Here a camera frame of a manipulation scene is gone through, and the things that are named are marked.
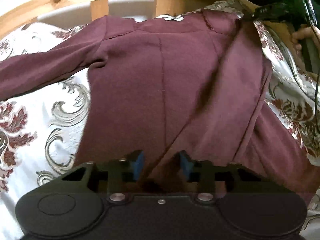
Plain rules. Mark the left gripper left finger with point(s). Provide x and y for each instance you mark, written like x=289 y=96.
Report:
x=123 y=175

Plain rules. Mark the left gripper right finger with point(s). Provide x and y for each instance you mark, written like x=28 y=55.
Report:
x=207 y=178

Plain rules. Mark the maroon long-sleeve garment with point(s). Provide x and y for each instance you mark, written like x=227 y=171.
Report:
x=160 y=86

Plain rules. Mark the person's right hand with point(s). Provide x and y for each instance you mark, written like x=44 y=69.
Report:
x=303 y=33

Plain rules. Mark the floral white satin bedspread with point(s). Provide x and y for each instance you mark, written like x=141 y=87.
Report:
x=41 y=130

